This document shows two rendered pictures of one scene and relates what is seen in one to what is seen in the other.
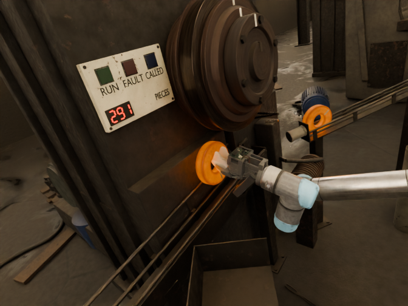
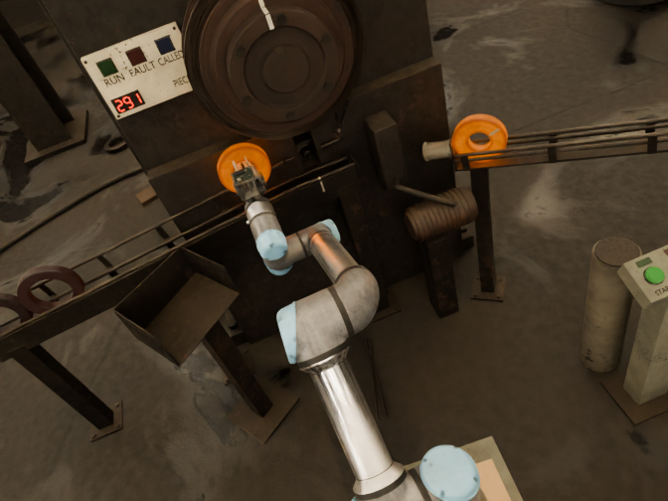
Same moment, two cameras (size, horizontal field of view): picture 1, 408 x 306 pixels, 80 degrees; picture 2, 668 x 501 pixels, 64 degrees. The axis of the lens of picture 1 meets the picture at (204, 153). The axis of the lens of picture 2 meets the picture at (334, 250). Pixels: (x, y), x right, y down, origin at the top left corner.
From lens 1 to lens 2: 1.16 m
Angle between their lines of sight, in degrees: 37
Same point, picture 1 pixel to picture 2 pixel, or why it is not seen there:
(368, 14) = not seen: outside the picture
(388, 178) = (334, 265)
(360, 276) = (455, 375)
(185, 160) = (214, 156)
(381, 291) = (458, 401)
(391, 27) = not seen: outside the picture
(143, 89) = (156, 77)
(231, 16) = (239, 14)
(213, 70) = (214, 78)
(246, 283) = (212, 296)
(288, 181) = (255, 226)
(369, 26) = not seen: outside the picture
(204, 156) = (222, 162)
